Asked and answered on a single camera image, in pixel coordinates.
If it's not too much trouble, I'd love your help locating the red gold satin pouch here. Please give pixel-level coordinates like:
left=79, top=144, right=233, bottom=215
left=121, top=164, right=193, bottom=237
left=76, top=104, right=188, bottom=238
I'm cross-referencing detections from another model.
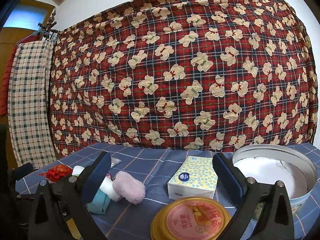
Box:
left=40, top=164, right=73, bottom=183

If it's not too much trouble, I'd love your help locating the teal cloth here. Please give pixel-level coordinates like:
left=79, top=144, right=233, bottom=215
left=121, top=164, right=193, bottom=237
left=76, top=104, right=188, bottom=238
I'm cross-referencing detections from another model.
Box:
left=86, top=189, right=111, bottom=215

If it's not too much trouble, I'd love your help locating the white gauze roll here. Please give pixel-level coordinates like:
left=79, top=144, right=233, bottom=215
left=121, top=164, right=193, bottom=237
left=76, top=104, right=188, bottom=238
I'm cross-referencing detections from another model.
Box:
left=72, top=165, right=121, bottom=202

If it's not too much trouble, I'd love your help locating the pink fluffy cloth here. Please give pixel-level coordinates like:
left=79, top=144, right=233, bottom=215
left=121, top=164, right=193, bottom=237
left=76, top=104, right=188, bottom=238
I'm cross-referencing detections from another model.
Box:
left=113, top=171, right=145, bottom=205

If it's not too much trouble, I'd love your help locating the clear plastic bag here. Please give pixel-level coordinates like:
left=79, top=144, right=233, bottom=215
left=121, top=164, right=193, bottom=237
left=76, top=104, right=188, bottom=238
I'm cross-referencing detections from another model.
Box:
left=111, top=157, right=121, bottom=168

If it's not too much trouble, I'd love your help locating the green white checkered cloth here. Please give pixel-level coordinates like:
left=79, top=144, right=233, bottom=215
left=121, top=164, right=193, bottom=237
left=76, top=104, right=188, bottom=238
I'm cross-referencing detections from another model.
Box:
left=8, top=40, right=56, bottom=169

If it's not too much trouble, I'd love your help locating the round metal tin container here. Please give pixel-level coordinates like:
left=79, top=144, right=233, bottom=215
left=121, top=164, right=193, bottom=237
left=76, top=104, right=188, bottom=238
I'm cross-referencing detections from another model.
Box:
left=232, top=144, right=317, bottom=215

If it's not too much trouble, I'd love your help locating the blue plaid tablecloth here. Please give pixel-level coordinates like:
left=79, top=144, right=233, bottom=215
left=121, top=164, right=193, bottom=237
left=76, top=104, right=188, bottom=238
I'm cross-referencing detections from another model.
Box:
left=16, top=142, right=319, bottom=239

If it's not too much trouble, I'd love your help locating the red quilted garment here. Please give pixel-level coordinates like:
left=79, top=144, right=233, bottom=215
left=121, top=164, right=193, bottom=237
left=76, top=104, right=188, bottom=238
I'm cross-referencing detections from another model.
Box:
left=0, top=46, right=17, bottom=116

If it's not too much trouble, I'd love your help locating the wooden coat rack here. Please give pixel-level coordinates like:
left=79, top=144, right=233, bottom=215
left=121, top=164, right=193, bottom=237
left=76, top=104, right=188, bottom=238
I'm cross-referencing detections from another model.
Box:
left=38, top=7, right=59, bottom=40

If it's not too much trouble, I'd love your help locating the red plaid bear blanket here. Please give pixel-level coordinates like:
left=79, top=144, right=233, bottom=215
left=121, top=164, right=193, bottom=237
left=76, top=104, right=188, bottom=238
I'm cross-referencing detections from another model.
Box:
left=50, top=0, right=318, bottom=155

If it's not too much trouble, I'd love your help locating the window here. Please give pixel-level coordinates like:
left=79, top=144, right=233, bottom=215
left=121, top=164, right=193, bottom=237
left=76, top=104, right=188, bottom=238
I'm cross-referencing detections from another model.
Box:
left=4, top=4, right=47, bottom=30

